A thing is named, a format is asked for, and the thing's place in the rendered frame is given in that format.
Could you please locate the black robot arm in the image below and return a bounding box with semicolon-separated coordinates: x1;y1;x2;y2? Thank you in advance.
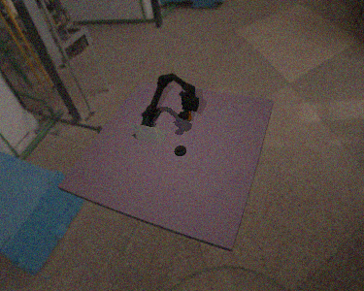
140;74;199;127

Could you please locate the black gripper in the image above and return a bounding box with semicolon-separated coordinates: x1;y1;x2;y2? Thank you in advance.
179;102;189;119

